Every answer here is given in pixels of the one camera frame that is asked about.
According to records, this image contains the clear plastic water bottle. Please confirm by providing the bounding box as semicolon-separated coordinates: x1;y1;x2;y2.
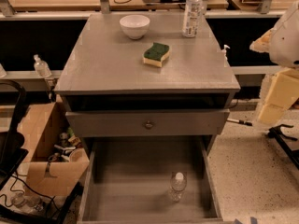
169;172;187;202

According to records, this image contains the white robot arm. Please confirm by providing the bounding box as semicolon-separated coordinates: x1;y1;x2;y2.
249;1;299;127

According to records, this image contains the grey wooden drawer cabinet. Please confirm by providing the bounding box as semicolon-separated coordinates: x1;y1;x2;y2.
54;12;241;154

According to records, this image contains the grey top drawer with knob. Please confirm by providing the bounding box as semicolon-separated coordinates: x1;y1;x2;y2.
66;109;229;137

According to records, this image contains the open grey middle drawer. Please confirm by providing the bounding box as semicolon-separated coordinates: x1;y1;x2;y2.
78;136;223;224

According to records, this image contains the white pump dispenser bottle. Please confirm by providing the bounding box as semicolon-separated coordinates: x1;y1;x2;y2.
221;44;230;61

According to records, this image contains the tall labelled clear bottle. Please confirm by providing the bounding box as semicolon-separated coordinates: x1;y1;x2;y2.
182;0;203;38

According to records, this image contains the small sanitizer bottle left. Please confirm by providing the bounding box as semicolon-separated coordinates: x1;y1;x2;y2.
34;54;51;78

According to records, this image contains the green and yellow sponge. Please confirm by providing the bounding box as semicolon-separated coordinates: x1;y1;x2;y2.
143;42;170;67

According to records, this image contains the white ceramic bowl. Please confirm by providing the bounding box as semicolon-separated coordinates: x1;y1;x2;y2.
120;15;150;39

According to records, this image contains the brown cardboard box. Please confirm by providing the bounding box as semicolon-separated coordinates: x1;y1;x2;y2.
19;103;90;196

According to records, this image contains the black metal stand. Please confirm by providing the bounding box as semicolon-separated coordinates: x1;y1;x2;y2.
227;118;299;170

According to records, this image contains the black chair frame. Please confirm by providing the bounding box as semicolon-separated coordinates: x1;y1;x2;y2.
0;80;28;190

